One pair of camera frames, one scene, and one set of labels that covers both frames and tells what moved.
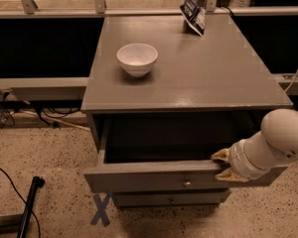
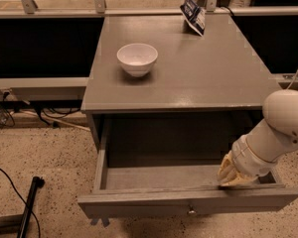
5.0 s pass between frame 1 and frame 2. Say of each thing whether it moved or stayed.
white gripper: stayed
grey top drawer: moved
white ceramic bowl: stayed
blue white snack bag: stayed
